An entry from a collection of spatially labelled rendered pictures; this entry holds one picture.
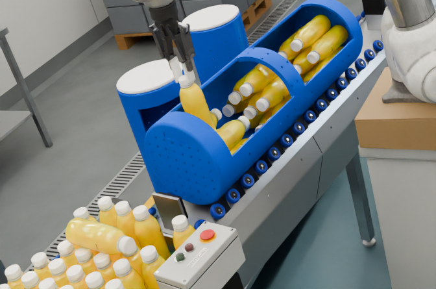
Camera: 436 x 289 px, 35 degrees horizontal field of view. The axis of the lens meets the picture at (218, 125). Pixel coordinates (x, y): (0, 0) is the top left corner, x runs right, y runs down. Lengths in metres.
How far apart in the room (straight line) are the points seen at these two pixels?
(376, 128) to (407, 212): 0.31
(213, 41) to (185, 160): 1.25
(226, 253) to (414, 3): 0.73
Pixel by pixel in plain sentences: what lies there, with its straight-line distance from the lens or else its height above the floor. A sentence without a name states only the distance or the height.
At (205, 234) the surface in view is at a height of 1.11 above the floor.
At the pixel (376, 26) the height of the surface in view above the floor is 0.94.
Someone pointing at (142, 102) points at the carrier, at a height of 0.99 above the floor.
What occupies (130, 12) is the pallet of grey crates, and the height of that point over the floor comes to 0.34.
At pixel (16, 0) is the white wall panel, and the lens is 6.07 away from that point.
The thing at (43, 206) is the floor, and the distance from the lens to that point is 4.36.
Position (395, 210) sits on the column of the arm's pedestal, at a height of 0.76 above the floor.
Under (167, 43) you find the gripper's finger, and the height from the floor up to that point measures 1.43.
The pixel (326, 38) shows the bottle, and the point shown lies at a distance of 2.44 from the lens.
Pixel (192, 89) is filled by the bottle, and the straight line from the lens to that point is 1.94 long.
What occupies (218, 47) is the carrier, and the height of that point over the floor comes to 0.93.
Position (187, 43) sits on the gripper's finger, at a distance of 1.86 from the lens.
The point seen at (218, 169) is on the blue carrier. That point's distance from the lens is 1.89.
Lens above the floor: 2.07
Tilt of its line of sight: 27 degrees down
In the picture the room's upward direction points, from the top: 17 degrees counter-clockwise
